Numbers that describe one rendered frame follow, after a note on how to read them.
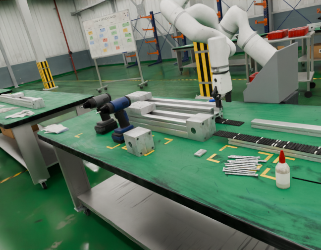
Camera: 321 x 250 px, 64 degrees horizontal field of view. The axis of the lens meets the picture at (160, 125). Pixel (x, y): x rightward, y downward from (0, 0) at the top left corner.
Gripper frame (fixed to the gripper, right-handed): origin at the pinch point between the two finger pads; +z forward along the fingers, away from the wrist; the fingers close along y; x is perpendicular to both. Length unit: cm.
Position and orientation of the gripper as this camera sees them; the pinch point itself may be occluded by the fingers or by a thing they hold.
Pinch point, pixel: (223, 102)
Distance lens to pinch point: 133.0
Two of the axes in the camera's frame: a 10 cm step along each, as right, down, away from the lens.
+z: 1.9, 9.2, 3.3
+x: -6.7, -1.3, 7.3
